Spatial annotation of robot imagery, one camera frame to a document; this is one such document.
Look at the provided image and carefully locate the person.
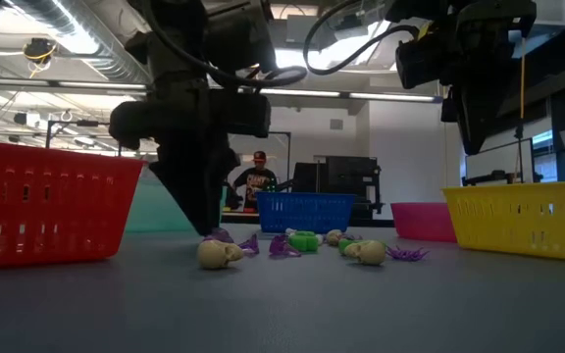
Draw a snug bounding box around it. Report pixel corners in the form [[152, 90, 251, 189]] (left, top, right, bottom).
[[231, 150, 280, 213]]

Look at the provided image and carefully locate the white ceiling duct box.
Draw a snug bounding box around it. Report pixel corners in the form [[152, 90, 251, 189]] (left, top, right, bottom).
[[536, 0, 565, 28]]

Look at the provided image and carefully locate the black tripod stand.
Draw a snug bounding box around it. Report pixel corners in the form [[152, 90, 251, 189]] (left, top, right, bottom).
[[513, 121, 526, 183]]

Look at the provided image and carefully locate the pink plastic bowl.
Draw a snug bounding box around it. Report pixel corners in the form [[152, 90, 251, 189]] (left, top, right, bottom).
[[389, 201, 459, 244]]

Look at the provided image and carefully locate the grey table mat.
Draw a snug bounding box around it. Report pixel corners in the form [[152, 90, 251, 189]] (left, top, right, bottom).
[[0, 223, 565, 353]]

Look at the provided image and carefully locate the black framed whiteboard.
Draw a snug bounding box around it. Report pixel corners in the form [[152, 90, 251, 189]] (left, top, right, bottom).
[[464, 137, 536, 186]]

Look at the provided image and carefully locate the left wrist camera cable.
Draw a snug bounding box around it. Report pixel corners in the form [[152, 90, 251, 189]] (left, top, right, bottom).
[[140, 0, 309, 90]]

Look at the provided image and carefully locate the black equipment rack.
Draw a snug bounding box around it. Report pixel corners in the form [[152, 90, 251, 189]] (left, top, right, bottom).
[[289, 155, 385, 227]]

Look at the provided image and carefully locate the blue plastic basket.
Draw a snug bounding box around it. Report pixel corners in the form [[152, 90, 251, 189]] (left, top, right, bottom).
[[255, 191, 357, 234]]

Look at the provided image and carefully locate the yellow hanging cord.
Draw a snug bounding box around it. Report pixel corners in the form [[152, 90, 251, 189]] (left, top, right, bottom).
[[519, 36, 528, 124]]

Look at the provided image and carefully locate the black ceiling device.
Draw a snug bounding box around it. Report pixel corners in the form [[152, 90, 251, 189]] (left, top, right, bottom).
[[21, 36, 59, 66]]

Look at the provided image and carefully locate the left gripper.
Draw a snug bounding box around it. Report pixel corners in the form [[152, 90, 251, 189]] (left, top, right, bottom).
[[109, 73, 241, 235]]

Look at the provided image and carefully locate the yellow plastic basket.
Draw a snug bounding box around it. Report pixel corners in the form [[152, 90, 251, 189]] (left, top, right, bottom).
[[441, 180, 565, 265]]

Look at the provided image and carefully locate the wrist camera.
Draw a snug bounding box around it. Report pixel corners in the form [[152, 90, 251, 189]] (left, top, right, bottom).
[[208, 89, 273, 139], [393, 32, 461, 91]]

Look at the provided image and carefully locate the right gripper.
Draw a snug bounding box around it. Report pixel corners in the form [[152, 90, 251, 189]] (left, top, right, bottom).
[[441, 2, 538, 156]]

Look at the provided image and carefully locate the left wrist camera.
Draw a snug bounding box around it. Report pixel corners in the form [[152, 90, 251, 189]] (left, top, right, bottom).
[[208, 89, 273, 139]]

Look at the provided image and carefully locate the black robot rig frame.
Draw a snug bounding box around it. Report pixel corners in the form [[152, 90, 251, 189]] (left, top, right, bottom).
[[266, 129, 293, 197]]

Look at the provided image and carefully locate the black frame stand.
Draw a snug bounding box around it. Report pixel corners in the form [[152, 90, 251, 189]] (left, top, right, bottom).
[[45, 119, 112, 150]]

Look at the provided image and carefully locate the long ceiling light bar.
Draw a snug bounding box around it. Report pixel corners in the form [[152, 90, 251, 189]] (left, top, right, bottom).
[[0, 76, 150, 98], [257, 86, 444, 104]]

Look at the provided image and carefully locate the red plastic basket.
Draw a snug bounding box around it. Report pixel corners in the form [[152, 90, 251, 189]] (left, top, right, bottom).
[[0, 138, 146, 270]]

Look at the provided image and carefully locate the teal plastic basket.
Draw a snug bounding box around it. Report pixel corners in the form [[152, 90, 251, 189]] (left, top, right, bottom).
[[124, 176, 229, 233]]

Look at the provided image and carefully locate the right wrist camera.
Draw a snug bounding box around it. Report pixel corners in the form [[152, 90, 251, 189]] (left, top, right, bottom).
[[393, 32, 461, 91]]

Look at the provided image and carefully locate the silver ventilation duct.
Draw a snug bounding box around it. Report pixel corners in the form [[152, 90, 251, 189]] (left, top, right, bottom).
[[0, 0, 152, 85]]

